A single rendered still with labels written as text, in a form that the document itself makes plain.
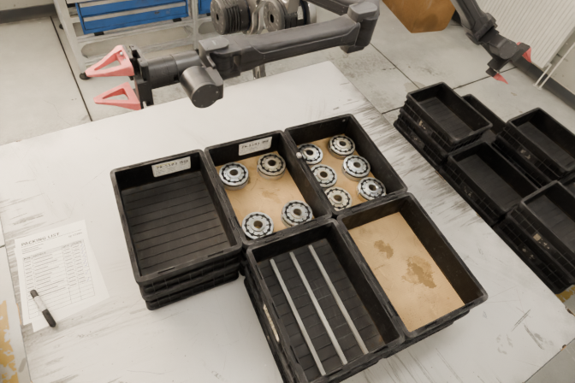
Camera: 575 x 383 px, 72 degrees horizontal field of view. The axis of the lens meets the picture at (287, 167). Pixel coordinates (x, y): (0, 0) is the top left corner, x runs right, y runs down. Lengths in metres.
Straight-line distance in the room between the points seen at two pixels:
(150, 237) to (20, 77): 2.24
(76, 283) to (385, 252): 0.98
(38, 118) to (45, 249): 1.59
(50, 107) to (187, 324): 2.08
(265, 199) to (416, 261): 0.54
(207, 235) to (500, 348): 1.01
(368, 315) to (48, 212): 1.12
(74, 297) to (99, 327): 0.13
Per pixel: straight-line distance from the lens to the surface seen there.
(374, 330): 1.26
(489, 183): 2.44
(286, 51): 0.91
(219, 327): 1.32
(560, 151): 2.73
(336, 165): 1.53
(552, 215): 2.35
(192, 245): 1.29
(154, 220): 1.35
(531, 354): 1.63
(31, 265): 1.52
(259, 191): 1.40
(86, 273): 1.45
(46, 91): 3.19
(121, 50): 0.80
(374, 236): 1.39
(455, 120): 2.52
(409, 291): 1.34
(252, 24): 2.08
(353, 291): 1.28
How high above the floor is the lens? 1.96
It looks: 50 degrees down
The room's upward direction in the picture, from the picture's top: 12 degrees clockwise
